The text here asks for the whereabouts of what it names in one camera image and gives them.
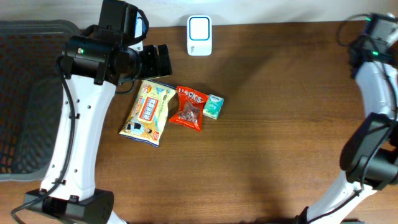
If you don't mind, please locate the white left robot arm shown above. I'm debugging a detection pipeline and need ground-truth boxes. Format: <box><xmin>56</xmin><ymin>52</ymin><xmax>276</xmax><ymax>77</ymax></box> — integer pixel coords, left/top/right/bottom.
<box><xmin>23</xmin><ymin>1</ymin><xmax>172</xmax><ymax>223</ymax></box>

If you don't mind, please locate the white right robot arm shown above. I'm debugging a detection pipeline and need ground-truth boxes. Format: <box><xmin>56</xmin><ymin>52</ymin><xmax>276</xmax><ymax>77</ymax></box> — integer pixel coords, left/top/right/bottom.
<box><xmin>293</xmin><ymin>12</ymin><xmax>397</xmax><ymax>223</ymax></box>

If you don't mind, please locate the teal tissue pack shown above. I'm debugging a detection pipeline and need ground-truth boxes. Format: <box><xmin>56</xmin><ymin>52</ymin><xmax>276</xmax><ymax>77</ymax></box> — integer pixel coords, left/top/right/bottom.
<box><xmin>203</xmin><ymin>95</ymin><xmax>224</xmax><ymax>119</ymax></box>

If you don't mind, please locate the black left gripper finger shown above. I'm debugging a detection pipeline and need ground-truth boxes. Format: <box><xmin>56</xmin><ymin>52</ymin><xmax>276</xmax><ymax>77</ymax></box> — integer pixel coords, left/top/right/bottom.
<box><xmin>158</xmin><ymin>44</ymin><xmax>172</xmax><ymax>77</ymax></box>
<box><xmin>146</xmin><ymin>45</ymin><xmax>160</xmax><ymax>78</ymax></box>

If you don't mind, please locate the red snack bag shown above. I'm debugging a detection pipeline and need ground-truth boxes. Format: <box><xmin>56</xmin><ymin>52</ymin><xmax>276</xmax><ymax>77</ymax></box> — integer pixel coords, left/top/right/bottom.
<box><xmin>169</xmin><ymin>86</ymin><xmax>209</xmax><ymax>132</ymax></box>

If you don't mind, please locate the yellow wet wipes pack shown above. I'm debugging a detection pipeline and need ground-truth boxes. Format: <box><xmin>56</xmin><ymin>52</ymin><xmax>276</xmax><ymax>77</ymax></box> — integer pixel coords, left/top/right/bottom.
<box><xmin>119</xmin><ymin>80</ymin><xmax>177</xmax><ymax>147</ymax></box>

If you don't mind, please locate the white barcode scanner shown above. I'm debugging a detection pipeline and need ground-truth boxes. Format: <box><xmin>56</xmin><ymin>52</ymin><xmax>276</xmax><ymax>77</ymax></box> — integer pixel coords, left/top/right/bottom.
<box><xmin>187</xmin><ymin>15</ymin><xmax>213</xmax><ymax>57</ymax></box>

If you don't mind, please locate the grey plastic basket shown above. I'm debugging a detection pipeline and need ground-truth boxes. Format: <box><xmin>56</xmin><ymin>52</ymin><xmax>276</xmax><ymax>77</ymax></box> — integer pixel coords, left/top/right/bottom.
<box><xmin>1</xmin><ymin>20</ymin><xmax>80</xmax><ymax>182</ymax></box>

